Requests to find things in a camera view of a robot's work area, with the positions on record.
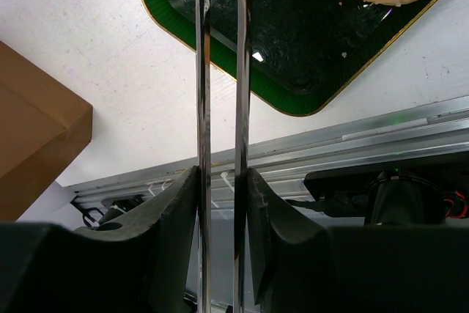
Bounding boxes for metal tongs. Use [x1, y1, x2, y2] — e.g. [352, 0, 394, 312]
[195, 0, 251, 312]

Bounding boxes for aluminium front rail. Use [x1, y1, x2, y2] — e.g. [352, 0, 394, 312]
[70, 97, 468, 205]

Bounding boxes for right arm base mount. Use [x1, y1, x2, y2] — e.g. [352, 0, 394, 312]
[290, 160, 468, 224]

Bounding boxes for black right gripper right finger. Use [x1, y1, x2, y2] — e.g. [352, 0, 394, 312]
[247, 169, 468, 312]

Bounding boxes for brown paper bag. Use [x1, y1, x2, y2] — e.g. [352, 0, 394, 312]
[1, 43, 93, 221]

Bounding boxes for green serving tray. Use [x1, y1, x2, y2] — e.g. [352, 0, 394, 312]
[142, 0, 438, 117]

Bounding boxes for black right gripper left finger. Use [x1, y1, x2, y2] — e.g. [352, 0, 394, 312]
[1, 167, 199, 312]

